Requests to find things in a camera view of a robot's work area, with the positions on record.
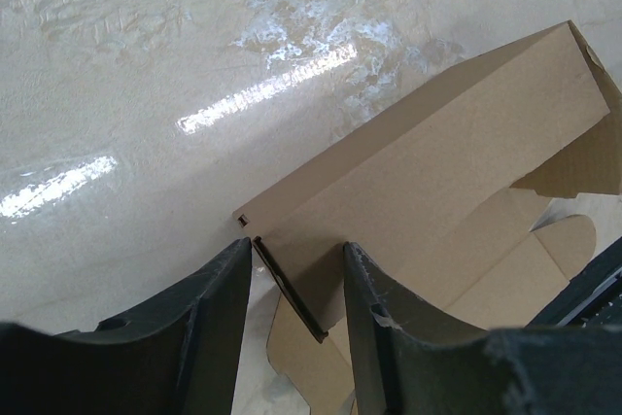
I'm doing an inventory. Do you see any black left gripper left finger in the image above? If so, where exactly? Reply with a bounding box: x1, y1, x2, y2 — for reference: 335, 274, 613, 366
1, 238, 252, 414

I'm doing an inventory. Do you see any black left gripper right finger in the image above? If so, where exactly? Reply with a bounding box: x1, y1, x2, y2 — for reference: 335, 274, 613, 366
343, 243, 621, 414

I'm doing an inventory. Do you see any brown cardboard paper box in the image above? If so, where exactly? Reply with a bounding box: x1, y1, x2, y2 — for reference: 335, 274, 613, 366
234, 21, 621, 414

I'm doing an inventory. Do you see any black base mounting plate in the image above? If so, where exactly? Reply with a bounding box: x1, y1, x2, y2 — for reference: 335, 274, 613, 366
528, 238, 622, 328

